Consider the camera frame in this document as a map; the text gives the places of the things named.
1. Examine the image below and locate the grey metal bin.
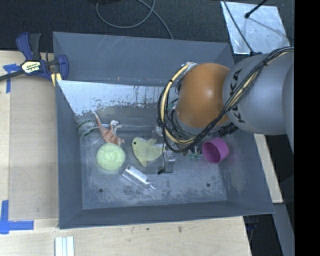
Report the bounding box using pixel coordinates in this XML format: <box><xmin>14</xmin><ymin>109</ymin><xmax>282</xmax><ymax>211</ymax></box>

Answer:
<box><xmin>52</xmin><ymin>31</ymin><xmax>276</xmax><ymax>230</ymax></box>

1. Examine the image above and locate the pale grey metal gripper finger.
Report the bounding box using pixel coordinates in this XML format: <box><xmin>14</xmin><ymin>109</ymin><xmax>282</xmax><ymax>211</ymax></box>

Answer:
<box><xmin>164</xmin><ymin>146</ymin><xmax>176</xmax><ymax>174</ymax></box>

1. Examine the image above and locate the light green round sponge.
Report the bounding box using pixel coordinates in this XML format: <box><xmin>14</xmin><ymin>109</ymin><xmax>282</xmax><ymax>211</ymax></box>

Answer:
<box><xmin>95</xmin><ymin>142</ymin><xmax>127</xmax><ymax>172</ymax></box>

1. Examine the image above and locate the yellow toy fish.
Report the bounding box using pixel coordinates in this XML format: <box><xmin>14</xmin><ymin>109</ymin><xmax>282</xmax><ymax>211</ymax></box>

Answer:
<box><xmin>131</xmin><ymin>136</ymin><xmax>166</xmax><ymax>168</ymax></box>

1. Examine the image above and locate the orange toy dinosaur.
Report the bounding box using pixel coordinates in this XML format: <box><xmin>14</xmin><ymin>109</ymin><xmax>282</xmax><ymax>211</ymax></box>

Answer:
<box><xmin>91</xmin><ymin>111</ymin><xmax>126</xmax><ymax>147</ymax></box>

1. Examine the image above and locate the clear glass jar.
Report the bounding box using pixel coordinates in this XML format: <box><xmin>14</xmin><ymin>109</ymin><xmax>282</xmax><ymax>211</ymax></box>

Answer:
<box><xmin>75</xmin><ymin>119</ymin><xmax>104</xmax><ymax>147</ymax></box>

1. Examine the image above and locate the purple plastic cup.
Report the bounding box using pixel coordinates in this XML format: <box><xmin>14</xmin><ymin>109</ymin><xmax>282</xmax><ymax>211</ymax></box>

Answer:
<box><xmin>201</xmin><ymin>136</ymin><xmax>230</xmax><ymax>165</ymax></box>

